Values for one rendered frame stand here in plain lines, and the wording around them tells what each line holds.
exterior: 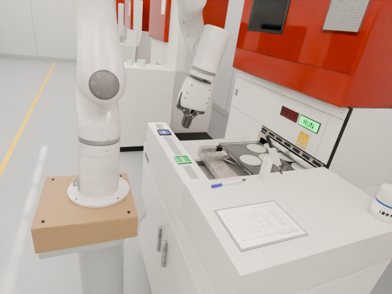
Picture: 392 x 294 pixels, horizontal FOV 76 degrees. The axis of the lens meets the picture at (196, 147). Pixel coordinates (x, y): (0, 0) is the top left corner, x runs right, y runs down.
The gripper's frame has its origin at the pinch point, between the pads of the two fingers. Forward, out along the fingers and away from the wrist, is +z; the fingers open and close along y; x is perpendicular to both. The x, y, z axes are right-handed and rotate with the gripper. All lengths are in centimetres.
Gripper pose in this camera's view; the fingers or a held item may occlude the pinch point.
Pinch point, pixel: (186, 121)
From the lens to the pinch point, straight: 89.2
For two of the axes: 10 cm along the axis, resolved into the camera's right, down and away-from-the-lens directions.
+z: -3.2, 8.9, 3.3
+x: 3.7, 4.4, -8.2
